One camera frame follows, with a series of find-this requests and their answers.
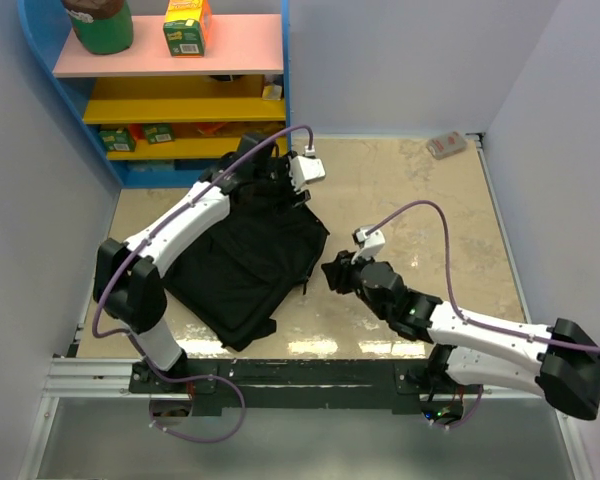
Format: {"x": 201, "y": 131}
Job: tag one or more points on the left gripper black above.
{"x": 302, "y": 196}

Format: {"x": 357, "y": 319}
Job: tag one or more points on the yellow green box on shelf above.
{"x": 186, "y": 27}

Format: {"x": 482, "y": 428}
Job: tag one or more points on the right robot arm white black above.
{"x": 559, "y": 363}

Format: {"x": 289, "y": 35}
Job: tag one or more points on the grey red packet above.
{"x": 446, "y": 145}

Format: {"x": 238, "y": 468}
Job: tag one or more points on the green small box right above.
{"x": 158, "y": 133}

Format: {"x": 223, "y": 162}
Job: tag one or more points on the black student backpack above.
{"x": 237, "y": 273}

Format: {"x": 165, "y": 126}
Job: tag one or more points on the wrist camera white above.
{"x": 306, "y": 169}
{"x": 369, "y": 241}

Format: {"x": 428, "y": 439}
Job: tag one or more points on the small yellow white box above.
{"x": 272, "y": 92}

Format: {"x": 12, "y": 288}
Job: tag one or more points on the green small box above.
{"x": 117, "y": 139}
{"x": 158, "y": 133}

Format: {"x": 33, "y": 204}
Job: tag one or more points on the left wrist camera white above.
{"x": 306, "y": 169}

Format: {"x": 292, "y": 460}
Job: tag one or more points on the green small box left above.
{"x": 117, "y": 139}

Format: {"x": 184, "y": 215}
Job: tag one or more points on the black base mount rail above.
{"x": 400, "y": 386}

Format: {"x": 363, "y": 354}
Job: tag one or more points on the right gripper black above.
{"x": 338, "y": 272}

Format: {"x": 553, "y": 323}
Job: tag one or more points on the blue shelf unit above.
{"x": 145, "y": 85}

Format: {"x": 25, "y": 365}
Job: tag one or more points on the green brown bag on shelf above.
{"x": 102, "y": 27}

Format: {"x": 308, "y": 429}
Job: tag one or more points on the orange snack packet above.
{"x": 209, "y": 128}

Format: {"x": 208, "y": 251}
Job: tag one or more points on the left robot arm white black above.
{"x": 129, "y": 274}

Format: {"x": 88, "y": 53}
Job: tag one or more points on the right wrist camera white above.
{"x": 369, "y": 241}

